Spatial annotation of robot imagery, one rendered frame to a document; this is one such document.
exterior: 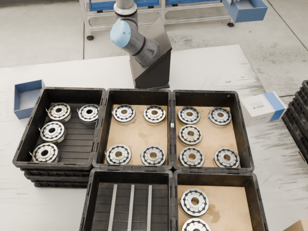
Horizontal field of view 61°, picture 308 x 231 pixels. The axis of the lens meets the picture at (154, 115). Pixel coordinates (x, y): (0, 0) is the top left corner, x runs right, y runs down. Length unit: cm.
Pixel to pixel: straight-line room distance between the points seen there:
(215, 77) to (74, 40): 196
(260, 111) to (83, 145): 87
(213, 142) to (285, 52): 217
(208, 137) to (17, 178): 88
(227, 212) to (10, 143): 106
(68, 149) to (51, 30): 239
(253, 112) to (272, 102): 13
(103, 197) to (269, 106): 91
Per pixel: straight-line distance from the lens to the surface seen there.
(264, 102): 144
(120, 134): 117
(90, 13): 297
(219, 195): 106
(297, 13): 392
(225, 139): 119
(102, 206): 104
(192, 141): 112
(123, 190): 105
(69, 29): 335
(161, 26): 148
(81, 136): 120
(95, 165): 99
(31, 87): 164
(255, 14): 144
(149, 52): 136
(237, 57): 180
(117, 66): 166
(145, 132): 117
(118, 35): 129
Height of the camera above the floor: 180
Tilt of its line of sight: 53 degrees down
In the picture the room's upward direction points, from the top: straight up
